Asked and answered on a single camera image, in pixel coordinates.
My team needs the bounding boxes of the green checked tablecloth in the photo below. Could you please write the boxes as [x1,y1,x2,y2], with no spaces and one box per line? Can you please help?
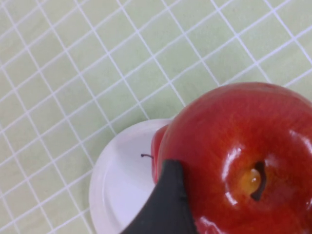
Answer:
[0,0,312,234]

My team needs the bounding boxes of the red apple stem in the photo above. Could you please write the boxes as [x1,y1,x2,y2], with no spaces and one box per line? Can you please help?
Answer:
[140,123,171,185]
[156,82,312,234]

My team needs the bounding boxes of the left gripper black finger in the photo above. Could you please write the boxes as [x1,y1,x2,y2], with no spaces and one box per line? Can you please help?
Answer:
[120,159,198,234]

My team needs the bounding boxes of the white round plate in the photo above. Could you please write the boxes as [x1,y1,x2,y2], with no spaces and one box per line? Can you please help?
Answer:
[89,118,176,234]

